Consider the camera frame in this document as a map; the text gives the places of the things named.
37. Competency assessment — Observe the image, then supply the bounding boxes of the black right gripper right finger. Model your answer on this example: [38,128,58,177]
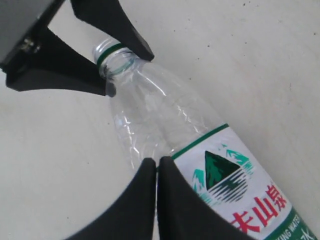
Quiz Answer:
[158,156,252,240]

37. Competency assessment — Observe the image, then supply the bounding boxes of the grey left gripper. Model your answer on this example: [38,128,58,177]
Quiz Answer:
[0,0,117,97]

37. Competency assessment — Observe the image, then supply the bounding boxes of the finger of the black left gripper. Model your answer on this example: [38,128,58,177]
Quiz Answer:
[71,0,155,61]

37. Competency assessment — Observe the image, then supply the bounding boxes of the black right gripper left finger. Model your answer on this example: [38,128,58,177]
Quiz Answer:
[68,158,156,240]

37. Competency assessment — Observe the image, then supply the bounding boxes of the clear plastic bottle green label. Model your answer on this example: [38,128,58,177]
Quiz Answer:
[93,37,316,240]

